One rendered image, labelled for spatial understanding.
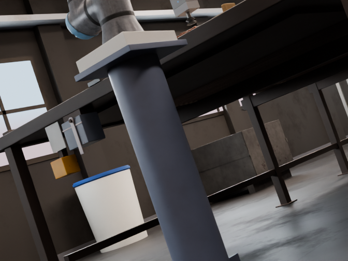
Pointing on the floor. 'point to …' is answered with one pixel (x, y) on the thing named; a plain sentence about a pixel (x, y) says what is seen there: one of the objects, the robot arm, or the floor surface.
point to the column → (162, 149)
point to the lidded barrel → (111, 205)
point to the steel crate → (240, 160)
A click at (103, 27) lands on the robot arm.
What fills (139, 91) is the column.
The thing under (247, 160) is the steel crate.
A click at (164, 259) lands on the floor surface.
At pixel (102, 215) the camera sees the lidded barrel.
